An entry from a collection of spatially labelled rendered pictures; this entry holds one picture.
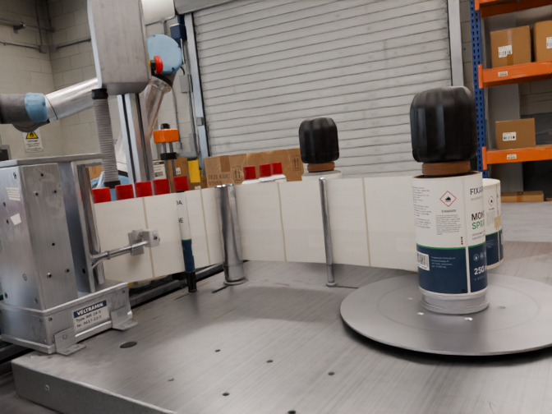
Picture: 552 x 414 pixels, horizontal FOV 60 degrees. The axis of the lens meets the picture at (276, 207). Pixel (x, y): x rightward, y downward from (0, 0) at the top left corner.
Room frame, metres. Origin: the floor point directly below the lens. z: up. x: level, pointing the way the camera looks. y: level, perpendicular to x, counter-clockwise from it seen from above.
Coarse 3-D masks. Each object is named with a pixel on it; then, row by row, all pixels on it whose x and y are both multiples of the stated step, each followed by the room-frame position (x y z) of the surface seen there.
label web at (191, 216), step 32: (192, 192) 0.87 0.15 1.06; (256, 192) 0.87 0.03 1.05; (288, 192) 0.83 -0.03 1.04; (128, 224) 0.81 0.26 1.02; (160, 224) 0.84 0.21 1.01; (192, 224) 0.86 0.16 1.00; (256, 224) 0.87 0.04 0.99; (288, 224) 0.84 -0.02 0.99; (320, 224) 0.81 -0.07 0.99; (128, 256) 0.81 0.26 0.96; (160, 256) 0.83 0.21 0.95; (192, 256) 0.84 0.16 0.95; (256, 256) 0.87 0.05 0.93; (288, 256) 0.84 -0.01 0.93; (320, 256) 0.81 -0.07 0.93
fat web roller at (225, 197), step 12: (216, 192) 0.87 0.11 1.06; (228, 192) 0.86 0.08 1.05; (216, 204) 0.87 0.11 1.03; (228, 204) 0.86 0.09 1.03; (228, 216) 0.86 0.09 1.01; (228, 228) 0.86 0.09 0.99; (228, 240) 0.86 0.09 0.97; (240, 240) 0.88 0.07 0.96; (228, 252) 0.86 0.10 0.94; (240, 252) 0.87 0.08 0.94; (228, 264) 0.86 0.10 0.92; (240, 264) 0.87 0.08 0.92; (228, 276) 0.86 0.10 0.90; (240, 276) 0.87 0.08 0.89
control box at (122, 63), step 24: (96, 0) 0.97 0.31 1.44; (120, 0) 0.98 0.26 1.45; (96, 24) 0.97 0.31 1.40; (120, 24) 0.98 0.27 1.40; (144, 24) 1.00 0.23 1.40; (96, 48) 0.97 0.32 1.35; (120, 48) 0.98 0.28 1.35; (144, 48) 1.00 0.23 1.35; (96, 72) 1.11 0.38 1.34; (120, 72) 0.98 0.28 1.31; (144, 72) 0.99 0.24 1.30
